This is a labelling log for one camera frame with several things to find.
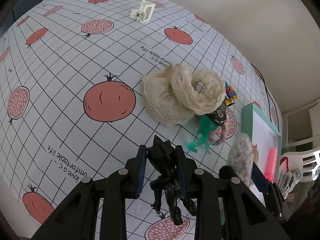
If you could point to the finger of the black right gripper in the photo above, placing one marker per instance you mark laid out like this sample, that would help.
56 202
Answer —
274 200
230 183

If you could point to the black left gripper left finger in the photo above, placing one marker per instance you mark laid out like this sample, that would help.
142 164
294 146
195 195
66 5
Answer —
125 183

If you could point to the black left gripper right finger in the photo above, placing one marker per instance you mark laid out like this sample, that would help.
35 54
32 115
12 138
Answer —
208 191

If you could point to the white bead bag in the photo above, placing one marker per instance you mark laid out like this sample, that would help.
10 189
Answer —
240 158

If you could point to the black toy figure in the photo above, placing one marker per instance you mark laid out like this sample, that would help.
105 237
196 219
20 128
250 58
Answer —
164 158

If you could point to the colourful plastic block toy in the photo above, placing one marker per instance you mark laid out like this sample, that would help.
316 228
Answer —
231 95

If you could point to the cream lace scrunchie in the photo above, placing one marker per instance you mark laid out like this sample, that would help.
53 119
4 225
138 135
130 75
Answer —
173 96

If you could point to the white plastic hair claw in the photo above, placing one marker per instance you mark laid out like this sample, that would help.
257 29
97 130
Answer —
144 13

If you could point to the clutter pile on chair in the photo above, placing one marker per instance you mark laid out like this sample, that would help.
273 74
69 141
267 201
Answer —
287 178

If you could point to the white plastic chair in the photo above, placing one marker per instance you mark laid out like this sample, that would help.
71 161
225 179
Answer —
306 162

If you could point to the green translucent toy figure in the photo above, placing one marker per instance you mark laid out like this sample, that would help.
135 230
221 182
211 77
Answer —
206 127

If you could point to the teal shallow box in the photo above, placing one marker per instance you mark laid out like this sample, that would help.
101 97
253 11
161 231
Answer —
262 134

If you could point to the black toy car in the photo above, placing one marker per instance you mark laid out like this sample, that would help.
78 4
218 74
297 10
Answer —
219 115

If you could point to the pomegranate print bed sheet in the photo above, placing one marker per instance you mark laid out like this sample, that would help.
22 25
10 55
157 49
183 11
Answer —
71 98

